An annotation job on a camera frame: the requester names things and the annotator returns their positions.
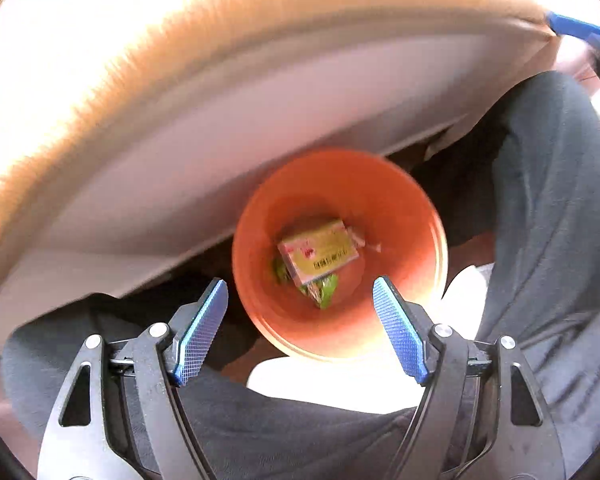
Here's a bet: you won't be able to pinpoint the green snack pouch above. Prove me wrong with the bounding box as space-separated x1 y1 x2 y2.
272 257 339 310

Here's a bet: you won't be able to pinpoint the tall green white box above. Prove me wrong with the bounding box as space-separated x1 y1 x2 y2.
277 220 360 285

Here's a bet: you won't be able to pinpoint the orange plastic trash bin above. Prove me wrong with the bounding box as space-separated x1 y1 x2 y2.
232 150 449 362

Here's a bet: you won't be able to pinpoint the person's grey trousers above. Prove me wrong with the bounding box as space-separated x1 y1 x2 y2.
1 72 600 479

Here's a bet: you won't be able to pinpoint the white mattress side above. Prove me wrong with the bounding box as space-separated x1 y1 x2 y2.
0 15 550 352

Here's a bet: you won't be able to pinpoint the beige floral fleece blanket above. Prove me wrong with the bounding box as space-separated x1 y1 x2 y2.
0 0 550 282

